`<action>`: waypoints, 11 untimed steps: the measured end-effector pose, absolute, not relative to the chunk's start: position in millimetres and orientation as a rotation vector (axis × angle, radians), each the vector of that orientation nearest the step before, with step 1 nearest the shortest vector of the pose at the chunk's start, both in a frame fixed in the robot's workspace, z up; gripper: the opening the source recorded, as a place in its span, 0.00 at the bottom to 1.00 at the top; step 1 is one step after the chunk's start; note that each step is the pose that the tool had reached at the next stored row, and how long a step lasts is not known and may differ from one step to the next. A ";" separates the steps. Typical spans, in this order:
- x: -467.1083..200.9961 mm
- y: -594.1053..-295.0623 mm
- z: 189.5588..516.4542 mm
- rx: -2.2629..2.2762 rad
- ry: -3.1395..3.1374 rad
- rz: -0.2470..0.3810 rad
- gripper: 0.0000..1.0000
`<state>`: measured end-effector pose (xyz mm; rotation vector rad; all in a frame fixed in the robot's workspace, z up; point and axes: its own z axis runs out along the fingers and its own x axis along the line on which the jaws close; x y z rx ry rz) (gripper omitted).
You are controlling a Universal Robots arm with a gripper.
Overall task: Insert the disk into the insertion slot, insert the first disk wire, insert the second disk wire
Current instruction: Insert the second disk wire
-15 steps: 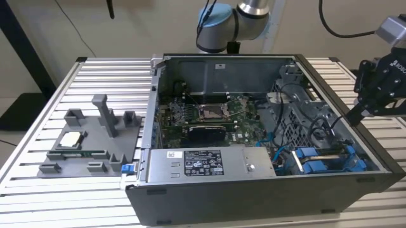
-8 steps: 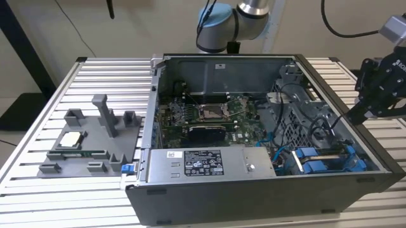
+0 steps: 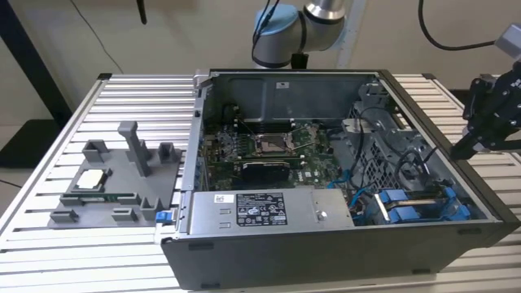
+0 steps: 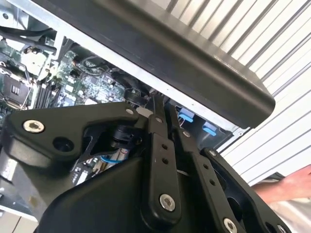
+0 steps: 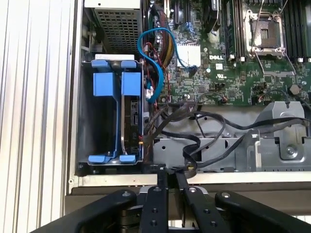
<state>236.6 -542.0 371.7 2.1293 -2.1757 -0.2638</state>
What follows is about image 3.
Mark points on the grey parts rack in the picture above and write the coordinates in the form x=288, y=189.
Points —
x=122, y=183

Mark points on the green motherboard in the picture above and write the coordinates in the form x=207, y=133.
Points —
x=317, y=158

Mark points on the black RAM slot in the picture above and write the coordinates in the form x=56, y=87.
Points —
x=264, y=125
x=264, y=129
x=264, y=122
x=264, y=119

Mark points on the CPU socket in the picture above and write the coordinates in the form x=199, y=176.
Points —
x=271, y=143

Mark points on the green RAM stick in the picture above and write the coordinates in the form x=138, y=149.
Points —
x=104, y=199

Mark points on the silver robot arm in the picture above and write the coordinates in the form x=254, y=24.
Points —
x=321, y=30

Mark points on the silver CPU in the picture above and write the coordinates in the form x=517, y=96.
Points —
x=92, y=180

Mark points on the black graphics card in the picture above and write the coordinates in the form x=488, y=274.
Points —
x=264, y=172

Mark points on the thin metal locking lever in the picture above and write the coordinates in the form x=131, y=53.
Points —
x=248, y=126

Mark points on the open grey PC case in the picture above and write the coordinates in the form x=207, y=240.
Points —
x=286, y=262

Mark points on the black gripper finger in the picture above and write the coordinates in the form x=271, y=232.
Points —
x=468, y=146
x=511, y=140

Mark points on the blue case latch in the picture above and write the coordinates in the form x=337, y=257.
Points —
x=162, y=217

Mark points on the black stand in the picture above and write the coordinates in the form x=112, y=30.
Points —
x=28, y=61

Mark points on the hard disk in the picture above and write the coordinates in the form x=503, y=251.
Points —
x=396, y=196

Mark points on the grey power supply unit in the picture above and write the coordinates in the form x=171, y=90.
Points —
x=212, y=219

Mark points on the black hanging rod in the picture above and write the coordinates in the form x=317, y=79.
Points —
x=142, y=12

